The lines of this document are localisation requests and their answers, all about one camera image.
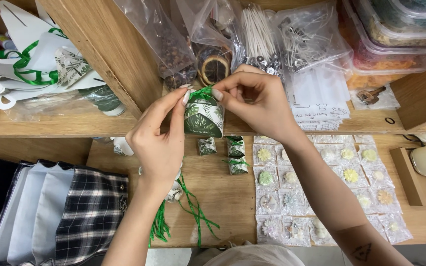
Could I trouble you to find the white leaf-print boxes under hand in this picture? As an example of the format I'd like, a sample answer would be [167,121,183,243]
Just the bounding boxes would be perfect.
[138,161,185,204]

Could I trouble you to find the black cable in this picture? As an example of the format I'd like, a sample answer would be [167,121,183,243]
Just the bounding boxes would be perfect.
[401,134,426,145]

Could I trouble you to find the small leaf-print gift box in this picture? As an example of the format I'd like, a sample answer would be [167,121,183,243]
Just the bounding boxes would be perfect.
[226,135,246,158]
[197,137,217,156]
[222,157,251,176]

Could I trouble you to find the clear container with orange filling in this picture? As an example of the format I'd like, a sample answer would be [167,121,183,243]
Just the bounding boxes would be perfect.
[340,22,426,91]

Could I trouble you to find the group of packed wax flowers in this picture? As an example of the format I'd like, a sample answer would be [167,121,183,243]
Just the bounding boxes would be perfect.
[252,134,414,247]

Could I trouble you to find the person's beige top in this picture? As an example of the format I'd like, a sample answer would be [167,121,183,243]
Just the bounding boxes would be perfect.
[188,241,307,266]

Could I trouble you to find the wooden tray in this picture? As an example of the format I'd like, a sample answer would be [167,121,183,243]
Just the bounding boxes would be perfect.
[389,147,426,208]

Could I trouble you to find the black white plaid bag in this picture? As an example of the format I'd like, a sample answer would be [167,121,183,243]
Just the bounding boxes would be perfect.
[0,160,129,266]

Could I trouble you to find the person's right hand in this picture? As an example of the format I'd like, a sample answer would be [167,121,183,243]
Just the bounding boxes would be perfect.
[212,64,303,146]

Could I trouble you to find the keys in clear bag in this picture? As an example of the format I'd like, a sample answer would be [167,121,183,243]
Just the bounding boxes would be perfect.
[349,84,401,111]

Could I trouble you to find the clear container with beige filling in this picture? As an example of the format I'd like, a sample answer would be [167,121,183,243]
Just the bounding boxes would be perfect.
[349,0,426,57]

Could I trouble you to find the bag of metal-tabbed wicks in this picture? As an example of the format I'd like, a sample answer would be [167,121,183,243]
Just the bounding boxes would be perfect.
[274,2,355,75]

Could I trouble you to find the bagged green leaf-print boxes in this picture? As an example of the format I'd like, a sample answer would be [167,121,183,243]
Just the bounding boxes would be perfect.
[78,84,127,117]

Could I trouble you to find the bundle of loose green ribbons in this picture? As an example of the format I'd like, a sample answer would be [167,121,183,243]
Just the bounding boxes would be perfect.
[148,173,221,249]

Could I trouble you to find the bag of dried orange slices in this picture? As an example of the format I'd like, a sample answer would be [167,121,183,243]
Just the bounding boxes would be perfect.
[169,0,245,88]

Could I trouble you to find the stack of printed clear bags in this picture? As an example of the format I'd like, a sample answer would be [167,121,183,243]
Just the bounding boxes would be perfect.
[289,69,352,131]

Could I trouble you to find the green ribbon bow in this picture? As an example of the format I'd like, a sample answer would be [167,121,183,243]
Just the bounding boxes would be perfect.
[189,84,216,103]

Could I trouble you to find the person's left hand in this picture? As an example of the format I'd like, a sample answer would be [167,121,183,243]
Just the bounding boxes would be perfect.
[126,83,192,186]

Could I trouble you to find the clear container with green filling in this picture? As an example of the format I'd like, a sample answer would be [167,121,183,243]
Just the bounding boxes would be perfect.
[368,0,426,34]

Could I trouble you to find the bag of white candle wicks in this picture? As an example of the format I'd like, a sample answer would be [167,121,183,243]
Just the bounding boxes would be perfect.
[240,3,284,77]

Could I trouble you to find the wooden divider panel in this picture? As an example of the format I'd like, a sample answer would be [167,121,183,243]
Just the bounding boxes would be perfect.
[36,0,165,119]

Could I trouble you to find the wooden shelf board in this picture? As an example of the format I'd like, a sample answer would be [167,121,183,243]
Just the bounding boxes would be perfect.
[0,81,426,139]

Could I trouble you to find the white leaf-print box half hidden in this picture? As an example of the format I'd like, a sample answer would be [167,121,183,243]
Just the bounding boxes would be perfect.
[110,137,135,157]

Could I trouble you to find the bag of dried botanicals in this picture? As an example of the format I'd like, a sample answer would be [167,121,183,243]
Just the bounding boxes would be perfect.
[112,0,199,91]

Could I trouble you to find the large leaf-print gift box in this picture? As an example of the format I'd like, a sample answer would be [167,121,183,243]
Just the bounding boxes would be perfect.
[184,89,225,139]

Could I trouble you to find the pile of flat white boxes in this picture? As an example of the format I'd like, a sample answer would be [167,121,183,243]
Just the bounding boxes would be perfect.
[0,0,107,111]

